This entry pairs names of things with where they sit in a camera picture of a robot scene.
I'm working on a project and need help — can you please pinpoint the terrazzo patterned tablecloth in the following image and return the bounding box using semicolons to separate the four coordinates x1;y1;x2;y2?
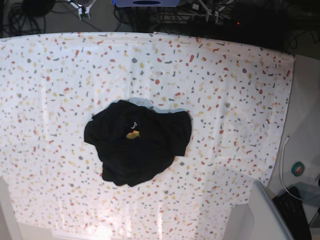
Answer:
0;32;295;240

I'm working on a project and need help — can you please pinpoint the white bin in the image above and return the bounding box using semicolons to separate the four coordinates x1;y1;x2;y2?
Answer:
223;180;294;240

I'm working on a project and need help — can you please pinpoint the black keyboard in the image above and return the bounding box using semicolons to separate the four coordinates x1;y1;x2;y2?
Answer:
272;192;312;240

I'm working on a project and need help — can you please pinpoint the blue box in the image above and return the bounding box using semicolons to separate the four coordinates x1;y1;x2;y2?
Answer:
111;0;183;8

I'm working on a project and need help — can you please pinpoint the white cable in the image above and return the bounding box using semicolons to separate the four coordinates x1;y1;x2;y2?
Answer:
279;135;304;201

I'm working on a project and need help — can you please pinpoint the black t-shirt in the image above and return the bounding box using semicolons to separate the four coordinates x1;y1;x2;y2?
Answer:
84;100;192;187

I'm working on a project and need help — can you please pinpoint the green tape roll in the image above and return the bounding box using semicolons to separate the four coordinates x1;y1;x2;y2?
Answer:
291;161;305;177

